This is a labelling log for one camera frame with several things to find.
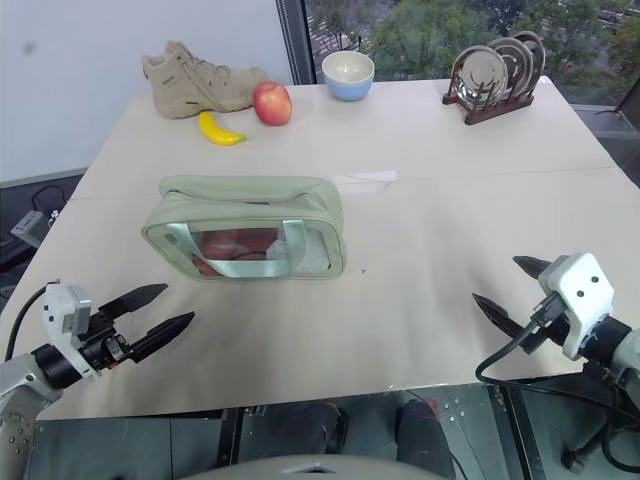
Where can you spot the green transparent toiletry bag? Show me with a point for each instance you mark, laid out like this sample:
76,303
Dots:
240,200

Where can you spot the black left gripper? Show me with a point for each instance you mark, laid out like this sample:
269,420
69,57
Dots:
102,345

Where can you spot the dark window frame post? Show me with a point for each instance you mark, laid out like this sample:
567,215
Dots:
295,40

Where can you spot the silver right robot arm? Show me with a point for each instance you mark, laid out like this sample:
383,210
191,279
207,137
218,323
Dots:
620,355

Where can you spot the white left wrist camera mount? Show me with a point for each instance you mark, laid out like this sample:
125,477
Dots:
62,312

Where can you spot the yellow banana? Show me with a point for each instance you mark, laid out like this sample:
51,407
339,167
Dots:
215,132

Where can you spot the black object at window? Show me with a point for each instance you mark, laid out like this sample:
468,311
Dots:
629,102

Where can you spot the small grey box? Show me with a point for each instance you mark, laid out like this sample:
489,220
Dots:
27,223

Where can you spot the dark wooden plate rack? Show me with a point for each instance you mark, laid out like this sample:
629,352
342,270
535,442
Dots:
495,107

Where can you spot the large silver metal plate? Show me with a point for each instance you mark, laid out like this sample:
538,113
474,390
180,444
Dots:
479,70

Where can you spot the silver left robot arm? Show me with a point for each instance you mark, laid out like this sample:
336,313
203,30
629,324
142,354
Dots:
17,395

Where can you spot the blue and cream bowl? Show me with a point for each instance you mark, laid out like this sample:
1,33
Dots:
348,80

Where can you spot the dark rimmed metal plate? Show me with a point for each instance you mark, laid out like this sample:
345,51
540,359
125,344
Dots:
531,55
541,52
515,62

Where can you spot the red apple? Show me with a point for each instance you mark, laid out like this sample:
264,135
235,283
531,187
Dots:
271,102

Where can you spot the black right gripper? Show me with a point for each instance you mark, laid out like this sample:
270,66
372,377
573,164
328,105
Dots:
547,332

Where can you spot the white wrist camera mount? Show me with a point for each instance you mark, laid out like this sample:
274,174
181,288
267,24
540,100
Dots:
580,295
62,312

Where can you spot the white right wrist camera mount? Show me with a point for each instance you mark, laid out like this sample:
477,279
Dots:
580,295

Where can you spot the tan suede boot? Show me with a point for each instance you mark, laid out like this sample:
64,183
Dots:
195,82

